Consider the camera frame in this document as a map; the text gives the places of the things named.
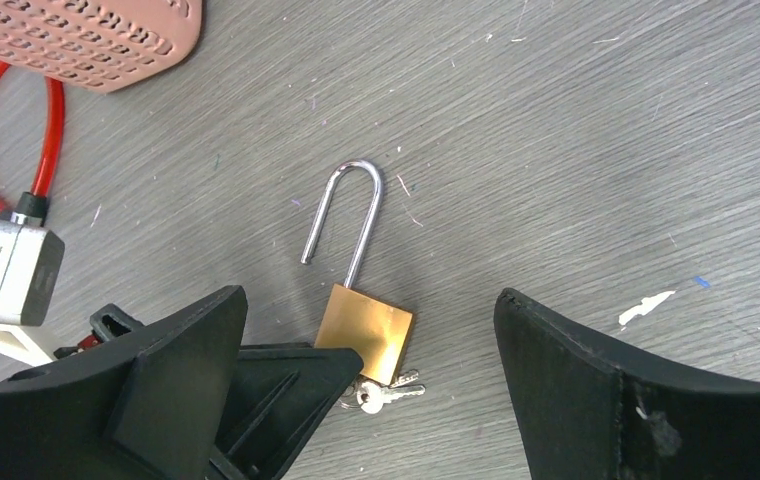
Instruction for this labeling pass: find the brass padlock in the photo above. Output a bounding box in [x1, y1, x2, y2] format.
[300, 159, 414, 385]

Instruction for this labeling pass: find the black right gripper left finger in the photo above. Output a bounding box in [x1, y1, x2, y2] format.
[0, 285, 248, 479]

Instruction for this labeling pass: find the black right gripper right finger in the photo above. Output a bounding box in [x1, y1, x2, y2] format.
[493, 288, 760, 479]

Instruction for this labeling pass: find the silver padlock key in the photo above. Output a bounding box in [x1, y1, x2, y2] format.
[338, 370, 426, 415]

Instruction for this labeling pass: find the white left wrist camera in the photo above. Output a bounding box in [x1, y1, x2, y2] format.
[0, 220, 65, 367]

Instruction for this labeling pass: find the pink plastic basket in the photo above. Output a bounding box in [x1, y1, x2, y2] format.
[0, 0, 205, 93]

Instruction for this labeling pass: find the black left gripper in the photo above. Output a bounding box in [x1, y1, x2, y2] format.
[53, 303, 363, 479]

